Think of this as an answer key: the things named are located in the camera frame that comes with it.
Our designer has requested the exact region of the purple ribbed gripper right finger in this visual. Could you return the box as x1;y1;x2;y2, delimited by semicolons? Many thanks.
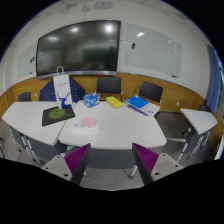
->
131;142;184;186

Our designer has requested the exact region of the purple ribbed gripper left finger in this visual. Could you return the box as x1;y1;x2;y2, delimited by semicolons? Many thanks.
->
41;143;92;186

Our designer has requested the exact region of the white power strip pink charger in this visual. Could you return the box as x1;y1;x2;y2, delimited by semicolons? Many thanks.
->
72;117;100;132

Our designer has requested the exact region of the white centre table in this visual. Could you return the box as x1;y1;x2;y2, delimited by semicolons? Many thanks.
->
58;98;168;179

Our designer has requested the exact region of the white table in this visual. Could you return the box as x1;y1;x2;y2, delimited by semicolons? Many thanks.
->
3;101;68;160
166;107;219;164
58;98;168;179

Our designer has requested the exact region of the white paper sheet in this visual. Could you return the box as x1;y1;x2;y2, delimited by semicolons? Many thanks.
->
142;103;160;116

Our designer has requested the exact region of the black mouse pad green print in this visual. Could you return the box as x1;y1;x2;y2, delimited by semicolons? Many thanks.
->
42;106;75;126

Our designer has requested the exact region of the blue pen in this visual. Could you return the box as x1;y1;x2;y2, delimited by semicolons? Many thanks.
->
127;105;148;116

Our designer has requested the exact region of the blue tissue box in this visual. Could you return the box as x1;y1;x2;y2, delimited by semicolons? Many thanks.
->
84;93;100;108

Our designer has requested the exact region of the white left table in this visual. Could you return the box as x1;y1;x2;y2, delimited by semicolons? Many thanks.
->
3;101;68;160

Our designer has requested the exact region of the white right table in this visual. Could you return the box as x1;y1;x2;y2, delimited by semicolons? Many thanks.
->
166;107;219;164

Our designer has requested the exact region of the yellow box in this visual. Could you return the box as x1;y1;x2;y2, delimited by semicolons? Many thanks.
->
106;96;122;108

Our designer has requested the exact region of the black chair right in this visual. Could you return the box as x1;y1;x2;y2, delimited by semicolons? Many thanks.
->
139;81;163;103

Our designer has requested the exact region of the black chair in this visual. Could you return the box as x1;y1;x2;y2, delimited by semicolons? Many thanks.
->
18;92;31;102
139;81;163;103
96;76;122;100

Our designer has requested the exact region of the white paper bag blue deer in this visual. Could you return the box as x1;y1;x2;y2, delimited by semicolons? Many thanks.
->
53;66;72;109

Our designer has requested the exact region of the black chair centre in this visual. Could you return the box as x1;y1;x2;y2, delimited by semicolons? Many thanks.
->
96;76;122;100

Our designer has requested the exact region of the black chair far left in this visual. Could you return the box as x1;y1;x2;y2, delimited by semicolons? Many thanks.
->
18;92;31;102

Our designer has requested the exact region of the glass whiteboard left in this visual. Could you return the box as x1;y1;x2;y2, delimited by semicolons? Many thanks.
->
17;43;37;78

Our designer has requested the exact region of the glass whiteboard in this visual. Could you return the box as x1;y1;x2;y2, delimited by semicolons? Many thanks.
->
124;24;183;78
17;43;37;78

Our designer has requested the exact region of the glass whiteboard right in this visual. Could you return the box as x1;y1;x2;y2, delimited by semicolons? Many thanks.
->
124;24;183;78

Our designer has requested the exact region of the large black wall display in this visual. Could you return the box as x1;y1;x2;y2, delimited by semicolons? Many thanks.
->
36;20;121;78

